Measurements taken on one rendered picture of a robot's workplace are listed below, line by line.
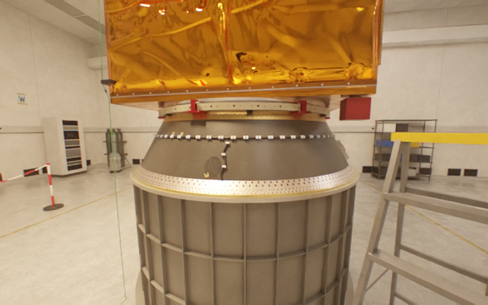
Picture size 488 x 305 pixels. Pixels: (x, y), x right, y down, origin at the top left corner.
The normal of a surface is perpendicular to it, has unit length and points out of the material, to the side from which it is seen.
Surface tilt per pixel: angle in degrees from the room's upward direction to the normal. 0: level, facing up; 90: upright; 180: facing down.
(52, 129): 90
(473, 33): 90
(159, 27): 86
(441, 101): 90
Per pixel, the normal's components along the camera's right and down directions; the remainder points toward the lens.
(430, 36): -0.18, 0.11
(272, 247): 0.14, 0.11
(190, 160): -0.32, -0.36
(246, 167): 0.00, -0.37
